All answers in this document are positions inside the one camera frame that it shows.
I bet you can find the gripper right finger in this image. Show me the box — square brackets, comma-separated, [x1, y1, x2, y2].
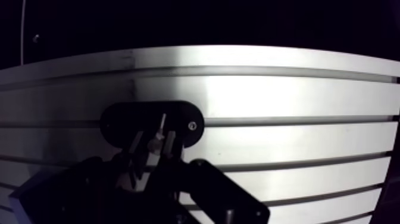
[146, 130, 271, 224]

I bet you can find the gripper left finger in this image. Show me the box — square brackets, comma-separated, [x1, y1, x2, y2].
[8, 130, 148, 224]

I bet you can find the steel bolt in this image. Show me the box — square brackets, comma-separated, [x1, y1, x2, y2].
[149, 113, 168, 155]

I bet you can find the black oval holder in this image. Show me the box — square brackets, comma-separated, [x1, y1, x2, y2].
[99, 100, 205, 149]

